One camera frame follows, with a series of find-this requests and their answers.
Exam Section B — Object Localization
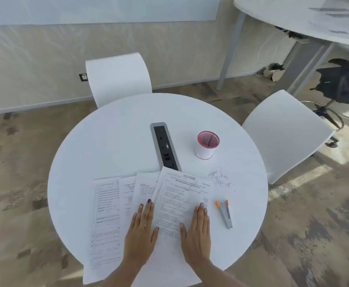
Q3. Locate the person's left forearm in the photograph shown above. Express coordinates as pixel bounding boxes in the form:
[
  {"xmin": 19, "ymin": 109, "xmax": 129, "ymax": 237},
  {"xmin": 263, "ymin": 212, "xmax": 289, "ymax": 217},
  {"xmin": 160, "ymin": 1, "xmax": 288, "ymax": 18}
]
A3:
[{"xmin": 98, "ymin": 256, "xmax": 152, "ymax": 287}]

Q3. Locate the open cardboard box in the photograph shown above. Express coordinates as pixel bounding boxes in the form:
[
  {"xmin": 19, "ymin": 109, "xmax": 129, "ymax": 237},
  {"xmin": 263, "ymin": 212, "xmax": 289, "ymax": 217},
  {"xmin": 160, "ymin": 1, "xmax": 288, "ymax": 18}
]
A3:
[{"xmin": 262, "ymin": 63, "xmax": 287, "ymax": 82}]

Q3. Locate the black office chair chrome footring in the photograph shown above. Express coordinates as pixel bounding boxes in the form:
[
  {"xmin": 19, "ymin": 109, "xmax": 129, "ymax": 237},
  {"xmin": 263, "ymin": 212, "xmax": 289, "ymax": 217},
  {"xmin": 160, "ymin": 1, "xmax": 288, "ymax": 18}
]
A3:
[{"xmin": 301, "ymin": 58, "xmax": 349, "ymax": 148}]

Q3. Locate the white curved chair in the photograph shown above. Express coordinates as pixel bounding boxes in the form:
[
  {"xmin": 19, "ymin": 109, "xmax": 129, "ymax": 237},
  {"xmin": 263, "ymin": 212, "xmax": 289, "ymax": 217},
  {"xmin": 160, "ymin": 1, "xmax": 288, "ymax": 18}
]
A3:
[
  {"xmin": 241, "ymin": 89, "xmax": 335, "ymax": 185},
  {"xmin": 85, "ymin": 52, "xmax": 153, "ymax": 110}
]

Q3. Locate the person's right forearm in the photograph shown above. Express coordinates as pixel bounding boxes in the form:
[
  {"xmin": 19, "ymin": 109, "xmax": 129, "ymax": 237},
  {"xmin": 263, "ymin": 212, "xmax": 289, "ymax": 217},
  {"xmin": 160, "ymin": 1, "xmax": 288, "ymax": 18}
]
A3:
[{"xmin": 189, "ymin": 258, "xmax": 251, "ymax": 287}]

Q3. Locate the grey table power socket module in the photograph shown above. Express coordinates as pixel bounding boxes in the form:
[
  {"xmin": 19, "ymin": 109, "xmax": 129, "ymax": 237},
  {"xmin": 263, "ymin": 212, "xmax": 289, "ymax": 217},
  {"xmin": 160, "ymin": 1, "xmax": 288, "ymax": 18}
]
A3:
[{"xmin": 150, "ymin": 122, "xmax": 183, "ymax": 172}]

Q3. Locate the white mesh pen holder pink rim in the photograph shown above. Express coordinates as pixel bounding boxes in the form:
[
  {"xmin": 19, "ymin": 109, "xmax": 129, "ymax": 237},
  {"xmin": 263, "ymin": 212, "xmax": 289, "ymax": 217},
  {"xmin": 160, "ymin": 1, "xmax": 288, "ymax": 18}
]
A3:
[{"xmin": 194, "ymin": 131, "xmax": 220, "ymax": 161}]

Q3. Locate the person's left hand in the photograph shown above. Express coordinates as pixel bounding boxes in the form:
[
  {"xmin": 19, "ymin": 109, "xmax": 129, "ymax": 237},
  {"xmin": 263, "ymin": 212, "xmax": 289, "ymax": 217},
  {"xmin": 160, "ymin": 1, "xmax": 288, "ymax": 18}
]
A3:
[{"xmin": 123, "ymin": 199, "xmax": 159, "ymax": 265}]

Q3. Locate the white table with grey legs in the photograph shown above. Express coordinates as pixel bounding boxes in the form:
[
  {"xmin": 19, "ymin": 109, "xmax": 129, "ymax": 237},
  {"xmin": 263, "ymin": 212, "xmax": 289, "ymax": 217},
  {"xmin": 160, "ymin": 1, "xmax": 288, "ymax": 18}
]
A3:
[{"xmin": 216, "ymin": 0, "xmax": 349, "ymax": 96}]

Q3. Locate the printed paper sheet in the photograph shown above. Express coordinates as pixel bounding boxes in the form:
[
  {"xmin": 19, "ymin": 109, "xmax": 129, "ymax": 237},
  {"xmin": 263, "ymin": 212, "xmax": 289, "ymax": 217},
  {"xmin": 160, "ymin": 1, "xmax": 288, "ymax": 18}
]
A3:
[
  {"xmin": 132, "ymin": 172, "xmax": 161, "ymax": 213},
  {"xmin": 139, "ymin": 166, "xmax": 214, "ymax": 287},
  {"xmin": 82, "ymin": 177, "xmax": 130, "ymax": 285},
  {"xmin": 118, "ymin": 175, "xmax": 138, "ymax": 229}
]

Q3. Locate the grey stapler with orange tips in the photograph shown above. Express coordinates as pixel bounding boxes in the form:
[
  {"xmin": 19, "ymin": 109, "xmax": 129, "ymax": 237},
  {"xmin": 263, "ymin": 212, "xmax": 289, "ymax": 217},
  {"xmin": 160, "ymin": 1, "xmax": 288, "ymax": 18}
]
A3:
[{"xmin": 215, "ymin": 200, "xmax": 233, "ymax": 230}]

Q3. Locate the person's right hand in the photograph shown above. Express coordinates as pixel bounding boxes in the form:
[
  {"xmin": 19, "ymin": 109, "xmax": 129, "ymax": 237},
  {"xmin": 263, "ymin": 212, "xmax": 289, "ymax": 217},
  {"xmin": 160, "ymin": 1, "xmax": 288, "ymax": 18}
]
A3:
[{"xmin": 179, "ymin": 202, "xmax": 212, "ymax": 264}]

